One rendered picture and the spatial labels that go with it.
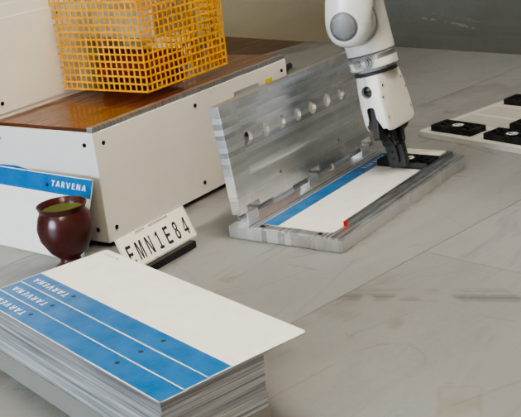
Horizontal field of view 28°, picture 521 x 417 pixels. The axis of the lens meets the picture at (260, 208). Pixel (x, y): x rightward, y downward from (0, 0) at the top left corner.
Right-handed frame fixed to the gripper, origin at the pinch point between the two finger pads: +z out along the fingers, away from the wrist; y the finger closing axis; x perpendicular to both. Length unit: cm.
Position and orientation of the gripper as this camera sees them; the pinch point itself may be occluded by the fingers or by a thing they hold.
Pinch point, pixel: (397, 155)
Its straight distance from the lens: 183.1
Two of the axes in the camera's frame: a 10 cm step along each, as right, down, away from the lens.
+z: 2.7, 9.4, 2.0
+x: -7.8, 1.0, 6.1
